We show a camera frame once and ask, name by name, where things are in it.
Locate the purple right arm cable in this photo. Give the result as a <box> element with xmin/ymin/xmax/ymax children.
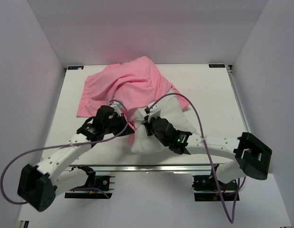
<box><xmin>147</xmin><ymin>93</ymin><xmax>246</xmax><ymax>224</ymax></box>

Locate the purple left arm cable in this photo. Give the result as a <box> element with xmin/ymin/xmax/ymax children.
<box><xmin>0</xmin><ymin>100</ymin><xmax>129</xmax><ymax>205</ymax></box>

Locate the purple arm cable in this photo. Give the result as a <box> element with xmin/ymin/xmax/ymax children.
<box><xmin>0</xmin><ymin>100</ymin><xmax>129</xmax><ymax>205</ymax></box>
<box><xmin>147</xmin><ymin>93</ymin><xmax>246</xmax><ymax>224</ymax></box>

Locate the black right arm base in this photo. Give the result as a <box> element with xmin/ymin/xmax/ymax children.
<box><xmin>191</xmin><ymin>171</ymin><xmax>241</xmax><ymax>202</ymax></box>

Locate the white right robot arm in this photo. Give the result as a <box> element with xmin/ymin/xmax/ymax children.
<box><xmin>143</xmin><ymin>116</ymin><xmax>272</xmax><ymax>190</ymax></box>

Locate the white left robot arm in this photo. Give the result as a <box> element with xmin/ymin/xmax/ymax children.
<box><xmin>17</xmin><ymin>100</ymin><xmax>134</xmax><ymax>212</ymax></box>

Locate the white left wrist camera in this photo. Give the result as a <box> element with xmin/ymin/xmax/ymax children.
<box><xmin>109</xmin><ymin>100</ymin><xmax>124</xmax><ymax>116</ymax></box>

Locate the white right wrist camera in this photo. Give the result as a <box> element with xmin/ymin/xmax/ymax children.
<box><xmin>144</xmin><ymin>102</ymin><xmax>161</xmax><ymax>121</ymax></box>

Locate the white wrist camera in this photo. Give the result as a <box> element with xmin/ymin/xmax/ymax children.
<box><xmin>144</xmin><ymin>102</ymin><xmax>161</xmax><ymax>121</ymax></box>
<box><xmin>109</xmin><ymin>100</ymin><xmax>124</xmax><ymax>116</ymax></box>

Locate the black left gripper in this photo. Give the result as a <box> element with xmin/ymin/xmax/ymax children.
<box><xmin>103</xmin><ymin>113</ymin><xmax>135</xmax><ymax>137</ymax></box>

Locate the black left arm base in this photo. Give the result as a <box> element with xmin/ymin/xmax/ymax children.
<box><xmin>64</xmin><ymin>166</ymin><xmax>116</xmax><ymax>200</ymax></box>

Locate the pink fabric pillowcase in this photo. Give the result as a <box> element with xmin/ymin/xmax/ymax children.
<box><xmin>76</xmin><ymin>57</ymin><xmax>196</xmax><ymax>133</ymax></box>

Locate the blue left corner label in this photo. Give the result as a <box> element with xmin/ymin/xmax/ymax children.
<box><xmin>67</xmin><ymin>66</ymin><xmax>84</xmax><ymax>70</ymax></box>

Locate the white pillow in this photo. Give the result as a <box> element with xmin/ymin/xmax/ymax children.
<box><xmin>130</xmin><ymin>89</ymin><xmax>199</xmax><ymax>154</ymax></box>

